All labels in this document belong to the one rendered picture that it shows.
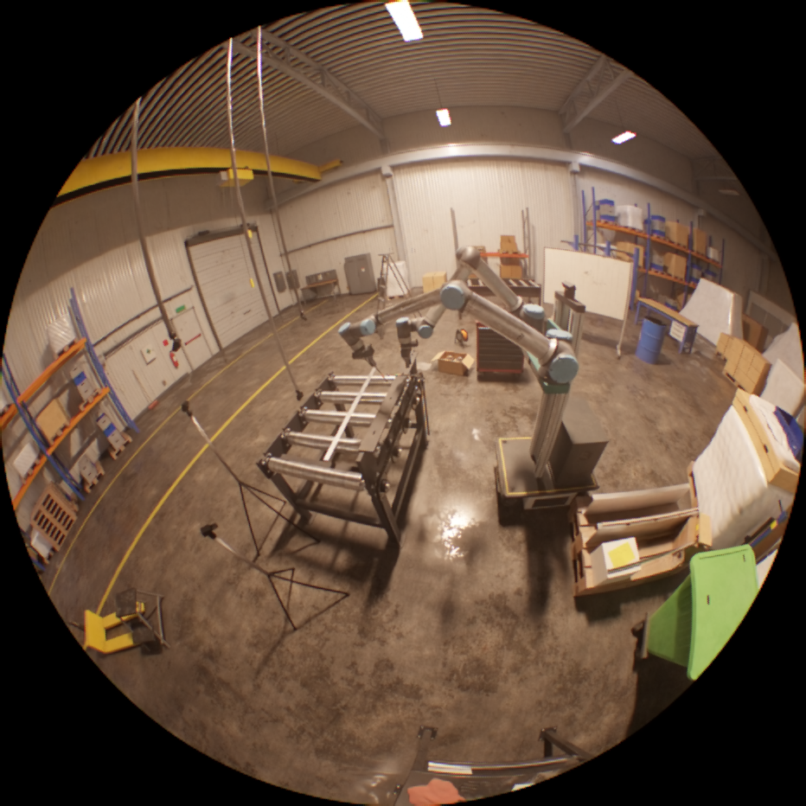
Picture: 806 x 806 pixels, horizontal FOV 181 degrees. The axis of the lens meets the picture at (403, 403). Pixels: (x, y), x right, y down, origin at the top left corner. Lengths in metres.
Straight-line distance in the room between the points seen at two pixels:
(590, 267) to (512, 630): 5.55
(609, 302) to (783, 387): 5.15
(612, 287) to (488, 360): 3.18
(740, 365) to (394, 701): 8.78
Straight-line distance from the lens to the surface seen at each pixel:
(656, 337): 6.10
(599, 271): 5.61
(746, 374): 8.32
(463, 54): 9.88
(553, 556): 2.38
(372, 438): 1.43
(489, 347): 3.74
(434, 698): 2.17
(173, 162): 8.02
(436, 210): 11.54
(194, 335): 10.77
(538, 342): 1.21
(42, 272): 10.31
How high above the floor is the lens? 2.12
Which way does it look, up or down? 36 degrees down
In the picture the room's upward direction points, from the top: 10 degrees counter-clockwise
